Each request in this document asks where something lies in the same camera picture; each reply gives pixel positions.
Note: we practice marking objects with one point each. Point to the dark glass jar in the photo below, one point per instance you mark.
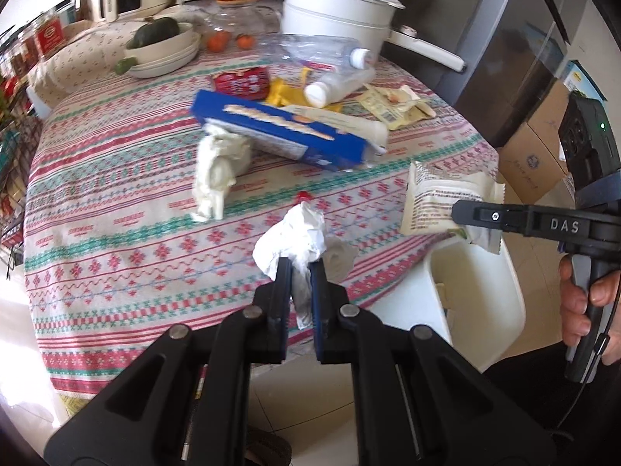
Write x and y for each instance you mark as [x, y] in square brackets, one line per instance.
[25, 53]

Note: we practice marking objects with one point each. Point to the person's dark clothing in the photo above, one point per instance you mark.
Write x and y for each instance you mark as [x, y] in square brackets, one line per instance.
[524, 398]

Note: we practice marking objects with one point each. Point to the grey refrigerator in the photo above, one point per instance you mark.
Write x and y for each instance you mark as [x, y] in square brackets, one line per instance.
[509, 34]

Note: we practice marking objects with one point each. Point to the blue white carton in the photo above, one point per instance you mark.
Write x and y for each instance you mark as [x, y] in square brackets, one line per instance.
[582, 77]

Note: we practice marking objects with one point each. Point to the cream bowl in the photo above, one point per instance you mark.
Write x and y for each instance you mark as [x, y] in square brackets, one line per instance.
[165, 46]

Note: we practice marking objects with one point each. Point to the glass pitcher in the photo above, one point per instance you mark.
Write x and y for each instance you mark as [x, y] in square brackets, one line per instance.
[257, 19]

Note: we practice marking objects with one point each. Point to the person's right hand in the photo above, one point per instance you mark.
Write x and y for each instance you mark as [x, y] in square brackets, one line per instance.
[575, 301]

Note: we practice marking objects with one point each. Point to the clear plastic bottle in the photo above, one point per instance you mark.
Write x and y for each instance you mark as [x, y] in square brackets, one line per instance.
[315, 48]

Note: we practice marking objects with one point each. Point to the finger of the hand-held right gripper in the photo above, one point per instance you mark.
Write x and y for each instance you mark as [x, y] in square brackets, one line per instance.
[514, 218]

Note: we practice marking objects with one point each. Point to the white opaque plastic bottle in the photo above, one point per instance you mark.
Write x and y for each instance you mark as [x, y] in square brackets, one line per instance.
[334, 86]

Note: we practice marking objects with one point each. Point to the dark green squash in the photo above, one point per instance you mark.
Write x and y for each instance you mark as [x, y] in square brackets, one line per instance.
[156, 31]

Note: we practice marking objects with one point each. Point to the red label jar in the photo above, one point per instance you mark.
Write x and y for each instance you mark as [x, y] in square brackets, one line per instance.
[48, 36]

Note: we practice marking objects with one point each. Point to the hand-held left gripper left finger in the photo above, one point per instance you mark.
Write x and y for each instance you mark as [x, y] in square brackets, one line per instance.
[284, 279]

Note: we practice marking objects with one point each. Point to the patterned tablecloth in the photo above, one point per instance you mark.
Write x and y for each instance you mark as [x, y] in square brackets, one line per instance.
[121, 233]

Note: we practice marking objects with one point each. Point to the beige printed wrapper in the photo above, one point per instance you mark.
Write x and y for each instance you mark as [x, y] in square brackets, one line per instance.
[398, 104]

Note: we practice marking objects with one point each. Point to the blue cardboard box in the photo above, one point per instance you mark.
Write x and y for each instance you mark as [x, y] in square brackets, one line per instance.
[271, 128]

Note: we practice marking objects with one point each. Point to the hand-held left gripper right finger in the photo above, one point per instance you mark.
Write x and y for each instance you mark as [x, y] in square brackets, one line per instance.
[318, 279]

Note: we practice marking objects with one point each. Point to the large crumpled white paper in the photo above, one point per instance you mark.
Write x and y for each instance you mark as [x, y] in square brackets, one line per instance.
[218, 170]

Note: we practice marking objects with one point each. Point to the small tangerine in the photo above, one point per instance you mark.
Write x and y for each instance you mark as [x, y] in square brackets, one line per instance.
[219, 41]
[245, 41]

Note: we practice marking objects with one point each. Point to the white cooking pot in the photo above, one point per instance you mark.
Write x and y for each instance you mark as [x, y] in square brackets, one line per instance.
[334, 14]

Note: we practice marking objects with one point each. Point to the white tissue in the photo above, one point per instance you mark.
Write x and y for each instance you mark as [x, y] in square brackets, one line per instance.
[296, 233]

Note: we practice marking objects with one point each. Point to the small green vegetable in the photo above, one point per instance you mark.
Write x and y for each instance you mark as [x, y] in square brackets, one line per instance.
[126, 65]

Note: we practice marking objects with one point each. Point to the red snack packet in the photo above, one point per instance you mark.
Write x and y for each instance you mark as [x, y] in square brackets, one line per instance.
[240, 82]

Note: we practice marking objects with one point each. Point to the cream plastic wrapper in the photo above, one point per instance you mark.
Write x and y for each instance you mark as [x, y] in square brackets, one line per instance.
[339, 124]

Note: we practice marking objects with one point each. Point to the white plastic bin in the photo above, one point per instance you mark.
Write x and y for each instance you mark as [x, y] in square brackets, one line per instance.
[485, 301]

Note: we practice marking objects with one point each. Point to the small red scrap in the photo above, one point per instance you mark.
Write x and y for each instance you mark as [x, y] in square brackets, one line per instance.
[304, 196]

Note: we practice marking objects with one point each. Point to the white printed snack wrapper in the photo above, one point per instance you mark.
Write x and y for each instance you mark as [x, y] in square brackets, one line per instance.
[432, 199]

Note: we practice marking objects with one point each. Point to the yellow wrapper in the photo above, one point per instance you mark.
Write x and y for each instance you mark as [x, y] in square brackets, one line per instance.
[281, 93]

